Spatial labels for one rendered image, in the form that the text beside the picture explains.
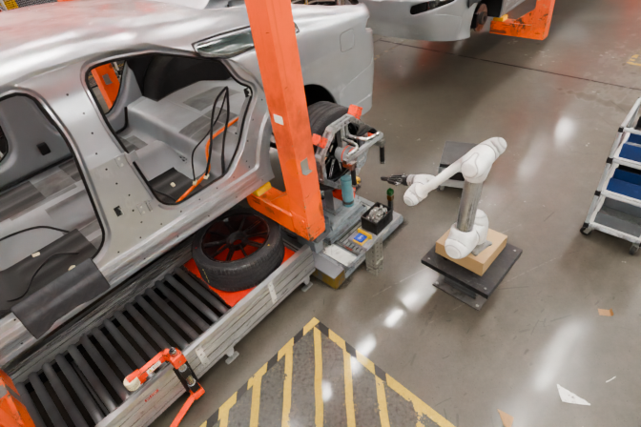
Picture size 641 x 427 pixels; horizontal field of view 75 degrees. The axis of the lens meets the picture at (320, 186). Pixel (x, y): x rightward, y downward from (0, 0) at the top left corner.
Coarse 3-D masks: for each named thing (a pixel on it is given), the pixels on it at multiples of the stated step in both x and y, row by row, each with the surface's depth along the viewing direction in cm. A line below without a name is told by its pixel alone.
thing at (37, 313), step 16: (80, 272) 232; (96, 272) 238; (48, 288) 223; (64, 288) 228; (80, 288) 232; (96, 288) 240; (16, 304) 215; (32, 304) 219; (48, 304) 223; (64, 304) 228; (80, 304) 235; (32, 320) 219; (48, 320) 225
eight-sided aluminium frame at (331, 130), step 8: (336, 120) 301; (344, 120) 300; (352, 120) 305; (360, 120) 313; (328, 128) 294; (336, 128) 294; (328, 136) 293; (328, 144) 294; (360, 144) 333; (320, 152) 294; (320, 160) 294; (320, 168) 298; (360, 168) 336; (320, 176) 308; (328, 184) 311; (336, 184) 319
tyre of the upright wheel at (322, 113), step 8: (312, 104) 312; (320, 104) 311; (328, 104) 312; (336, 104) 315; (312, 112) 305; (320, 112) 301; (328, 112) 299; (336, 112) 302; (344, 112) 309; (312, 120) 299; (320, 120) 295; (328, 120) 298; (312, 128) 295; (320, 128) 295; (320, 184) 318
